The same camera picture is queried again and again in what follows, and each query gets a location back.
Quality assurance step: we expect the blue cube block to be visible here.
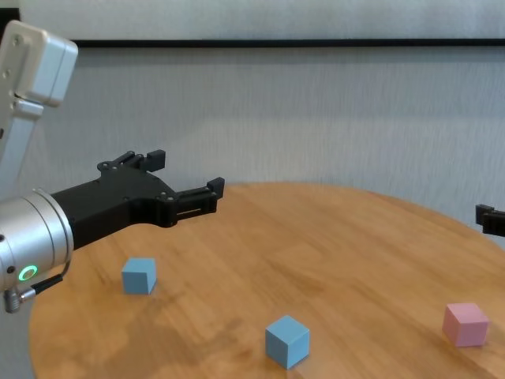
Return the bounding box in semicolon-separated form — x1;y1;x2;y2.
121;257;158;295
264;314;311;371

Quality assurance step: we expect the black cable silver connector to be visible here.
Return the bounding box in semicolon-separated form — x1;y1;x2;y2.
2;258;73;315

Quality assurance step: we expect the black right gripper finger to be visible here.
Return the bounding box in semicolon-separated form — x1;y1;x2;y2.
475;204;505;238

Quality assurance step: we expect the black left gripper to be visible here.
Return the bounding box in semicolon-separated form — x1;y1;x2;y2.
50;148;226;252

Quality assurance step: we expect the pink cube block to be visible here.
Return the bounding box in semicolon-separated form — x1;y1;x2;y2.
441;302;490;348

